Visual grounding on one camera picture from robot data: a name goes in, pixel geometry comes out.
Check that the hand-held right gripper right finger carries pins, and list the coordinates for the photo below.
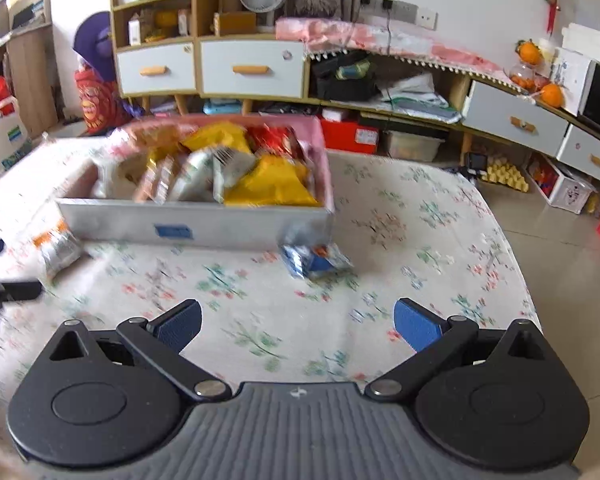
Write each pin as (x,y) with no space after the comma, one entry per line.
(417,325)

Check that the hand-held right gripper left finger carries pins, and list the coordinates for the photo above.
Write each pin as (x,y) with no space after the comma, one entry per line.
(180,322)

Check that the orange white snack packet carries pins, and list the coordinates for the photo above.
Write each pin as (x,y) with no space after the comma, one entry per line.
(57,250)

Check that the pink cardboard box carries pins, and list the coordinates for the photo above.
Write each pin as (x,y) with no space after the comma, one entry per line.
(205,222)

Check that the small blue snack packet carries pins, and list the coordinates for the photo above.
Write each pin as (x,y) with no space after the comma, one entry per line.
(315,260)

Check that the white packet monkey print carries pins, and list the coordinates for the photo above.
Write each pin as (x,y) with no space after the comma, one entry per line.
(112,175)

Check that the brown snack packet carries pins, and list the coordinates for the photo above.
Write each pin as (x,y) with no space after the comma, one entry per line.
(155,180)

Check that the white packet red picture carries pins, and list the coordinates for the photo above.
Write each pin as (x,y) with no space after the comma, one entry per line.
(192,175)

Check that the white packet green lettering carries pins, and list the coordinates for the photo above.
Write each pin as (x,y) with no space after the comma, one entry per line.
(232,167)

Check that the large yellow snack bag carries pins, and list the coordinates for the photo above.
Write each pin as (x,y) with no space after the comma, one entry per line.
(275,182)

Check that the yellow packet oval label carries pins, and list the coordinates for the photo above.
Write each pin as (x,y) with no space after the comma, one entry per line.
(220,137)

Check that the pink snack packet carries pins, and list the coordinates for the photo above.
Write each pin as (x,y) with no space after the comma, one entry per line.
(152,132)

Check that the red snack packet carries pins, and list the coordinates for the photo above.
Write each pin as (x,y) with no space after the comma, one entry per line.
(272,137)

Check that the floral tablecloth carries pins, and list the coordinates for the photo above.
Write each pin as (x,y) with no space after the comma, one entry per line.
(405,240)

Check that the white shopping bag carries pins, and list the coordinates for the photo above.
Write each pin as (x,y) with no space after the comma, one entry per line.
(5,140)

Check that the yellow egg tray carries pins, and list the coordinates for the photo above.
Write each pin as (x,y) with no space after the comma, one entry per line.
(505,175)

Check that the red gift bag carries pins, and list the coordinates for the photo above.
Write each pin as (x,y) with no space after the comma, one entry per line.
(97,105)

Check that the white storage bin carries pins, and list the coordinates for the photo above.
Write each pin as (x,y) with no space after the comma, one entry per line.
(412,147)

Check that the wooden bookshelf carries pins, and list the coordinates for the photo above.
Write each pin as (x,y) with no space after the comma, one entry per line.
(30,70)

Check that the red box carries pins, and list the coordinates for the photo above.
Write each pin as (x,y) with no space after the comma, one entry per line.
(350,137)

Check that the white printed floor carton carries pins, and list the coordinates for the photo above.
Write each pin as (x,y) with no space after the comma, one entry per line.
(570,192)

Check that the storage bin blue lid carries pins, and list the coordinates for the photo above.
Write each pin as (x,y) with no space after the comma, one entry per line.
(222,107)

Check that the flat white box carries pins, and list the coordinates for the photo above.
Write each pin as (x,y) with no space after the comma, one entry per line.
(336,115)

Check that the purple plush toy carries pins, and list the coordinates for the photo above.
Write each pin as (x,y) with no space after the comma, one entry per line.
(95,45)

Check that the pile of paper bags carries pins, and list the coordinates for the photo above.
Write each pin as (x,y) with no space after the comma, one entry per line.
(420,97)

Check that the wide white drawer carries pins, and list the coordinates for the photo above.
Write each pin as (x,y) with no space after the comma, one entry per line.
(490,105)

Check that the small white drawer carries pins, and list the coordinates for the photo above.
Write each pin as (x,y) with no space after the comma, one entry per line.
(575,150)

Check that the wooden low cabinet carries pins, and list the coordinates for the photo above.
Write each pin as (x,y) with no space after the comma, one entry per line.
(457,92)

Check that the storage bin black lid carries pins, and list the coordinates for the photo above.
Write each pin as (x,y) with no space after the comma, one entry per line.
(285,108)

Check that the black bag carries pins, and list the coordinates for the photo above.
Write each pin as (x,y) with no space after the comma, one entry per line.
(340,90)

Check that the small white box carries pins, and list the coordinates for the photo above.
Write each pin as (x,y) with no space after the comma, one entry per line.
(135,30)

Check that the green yellow pouch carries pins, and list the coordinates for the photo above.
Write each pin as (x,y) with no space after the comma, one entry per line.
(354,69)

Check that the glass jar of oranges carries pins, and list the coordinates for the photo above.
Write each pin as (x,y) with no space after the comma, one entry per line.
(522,77)

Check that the white drawer with sticker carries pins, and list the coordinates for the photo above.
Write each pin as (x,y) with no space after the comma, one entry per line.
(220,55)

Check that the pink printed cloth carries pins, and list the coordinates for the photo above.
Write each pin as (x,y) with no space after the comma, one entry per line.
(420,45)

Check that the white blue printed carton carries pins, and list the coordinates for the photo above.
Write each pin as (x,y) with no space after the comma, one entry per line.
(572,77)

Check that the orange with leaves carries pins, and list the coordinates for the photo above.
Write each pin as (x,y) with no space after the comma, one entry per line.
(528,52)

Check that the small printed box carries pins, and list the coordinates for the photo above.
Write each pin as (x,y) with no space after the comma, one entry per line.
(183,22)

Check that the white paper roll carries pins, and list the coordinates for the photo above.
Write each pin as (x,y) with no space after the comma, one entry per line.
(546,50)

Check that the brown cardboard box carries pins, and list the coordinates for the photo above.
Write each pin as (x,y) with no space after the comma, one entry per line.
(235,24)

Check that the wooden shelf cabinet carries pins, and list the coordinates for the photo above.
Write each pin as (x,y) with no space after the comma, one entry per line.
(196,10)

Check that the white foam box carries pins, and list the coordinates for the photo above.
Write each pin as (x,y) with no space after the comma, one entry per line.
(582,40)

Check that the single wall socket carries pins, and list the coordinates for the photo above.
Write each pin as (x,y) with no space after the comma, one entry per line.
(427,17)

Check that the wall socket strip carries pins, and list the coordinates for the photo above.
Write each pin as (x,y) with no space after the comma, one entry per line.
(390,7)

